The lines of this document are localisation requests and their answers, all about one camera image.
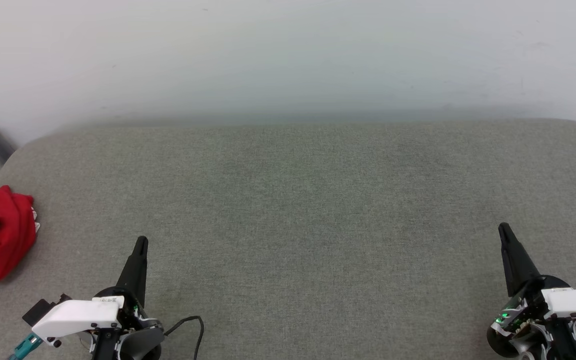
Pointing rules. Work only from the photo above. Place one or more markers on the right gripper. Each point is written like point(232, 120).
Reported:
point(528, 325)

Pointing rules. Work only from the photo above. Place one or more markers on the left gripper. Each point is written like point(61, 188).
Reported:
point(135, 337)

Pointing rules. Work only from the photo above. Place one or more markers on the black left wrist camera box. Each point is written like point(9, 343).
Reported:
point(43, 309)

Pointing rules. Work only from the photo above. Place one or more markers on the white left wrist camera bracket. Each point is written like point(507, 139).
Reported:
point(75, 316)

